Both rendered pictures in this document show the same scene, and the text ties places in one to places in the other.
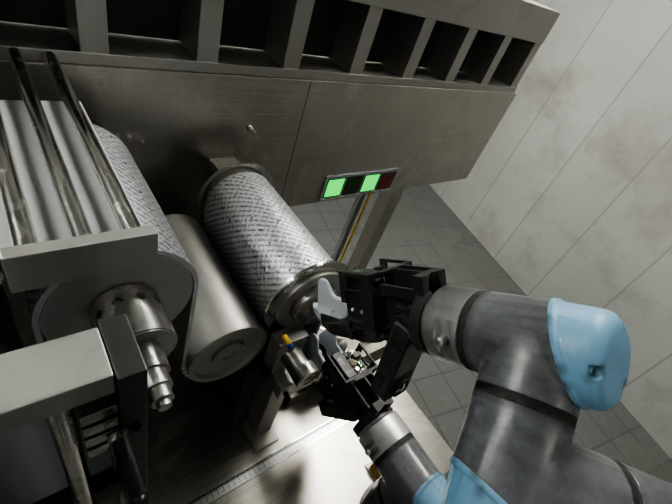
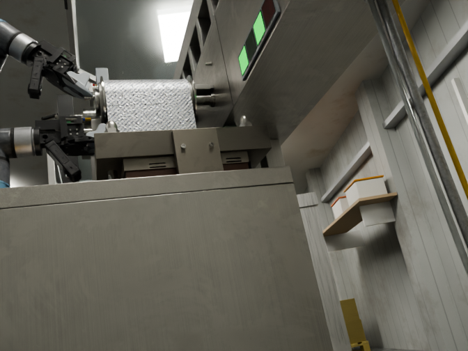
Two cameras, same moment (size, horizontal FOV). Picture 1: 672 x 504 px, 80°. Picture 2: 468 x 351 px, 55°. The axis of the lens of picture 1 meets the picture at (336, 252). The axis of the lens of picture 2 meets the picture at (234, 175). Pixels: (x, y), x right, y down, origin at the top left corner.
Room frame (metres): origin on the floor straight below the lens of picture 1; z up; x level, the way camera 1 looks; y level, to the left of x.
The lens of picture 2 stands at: (1.28, -0.79, 0.58)
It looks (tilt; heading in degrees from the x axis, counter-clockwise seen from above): 19 degrees up; 121
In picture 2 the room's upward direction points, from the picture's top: 11 degrees counter-clockwise
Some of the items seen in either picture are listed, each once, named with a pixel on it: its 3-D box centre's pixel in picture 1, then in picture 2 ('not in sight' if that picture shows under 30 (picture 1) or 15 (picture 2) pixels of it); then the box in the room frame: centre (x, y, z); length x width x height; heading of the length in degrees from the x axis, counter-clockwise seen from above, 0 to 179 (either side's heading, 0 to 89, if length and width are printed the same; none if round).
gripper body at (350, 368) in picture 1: (354, 389); (60, 137); (0.39, -0.11, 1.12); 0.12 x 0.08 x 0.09; 50
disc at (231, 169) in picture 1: (236, 197); (190, 100); (0.58, 0.20, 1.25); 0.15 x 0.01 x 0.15; 140
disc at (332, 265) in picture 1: (308, 297); (103, 102); (0.42, 0.01, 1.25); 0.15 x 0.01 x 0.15; 140
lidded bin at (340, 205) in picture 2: not in sight; (349, 207); (-0.38, 4.52, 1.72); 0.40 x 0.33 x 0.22; 127
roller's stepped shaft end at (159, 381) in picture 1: (154, 378); (74, 118); (0.18, 0.11, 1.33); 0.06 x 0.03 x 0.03; 50
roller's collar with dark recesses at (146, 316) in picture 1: (133, 328); (92, 118); (0.21, 0.15, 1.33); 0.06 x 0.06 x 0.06; 50
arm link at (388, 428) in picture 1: (381, 435); (26, 142); (0.34, -0.17, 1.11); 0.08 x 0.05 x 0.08; 140
